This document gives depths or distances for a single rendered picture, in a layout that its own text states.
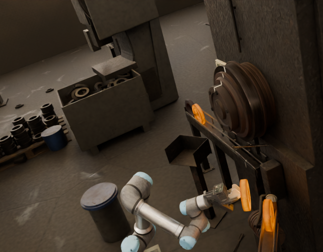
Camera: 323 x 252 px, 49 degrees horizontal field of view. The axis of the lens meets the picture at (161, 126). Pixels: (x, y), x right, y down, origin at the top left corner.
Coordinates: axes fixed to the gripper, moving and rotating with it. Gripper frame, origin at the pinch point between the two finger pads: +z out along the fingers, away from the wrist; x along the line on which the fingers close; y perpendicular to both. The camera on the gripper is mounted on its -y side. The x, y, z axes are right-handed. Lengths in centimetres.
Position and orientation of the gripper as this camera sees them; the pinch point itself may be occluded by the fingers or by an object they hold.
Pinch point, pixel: (244, 192)
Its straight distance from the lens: 184.7
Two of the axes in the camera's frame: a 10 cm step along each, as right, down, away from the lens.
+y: -5.3, -7.7, -3.5
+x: 1.9, -5.1, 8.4
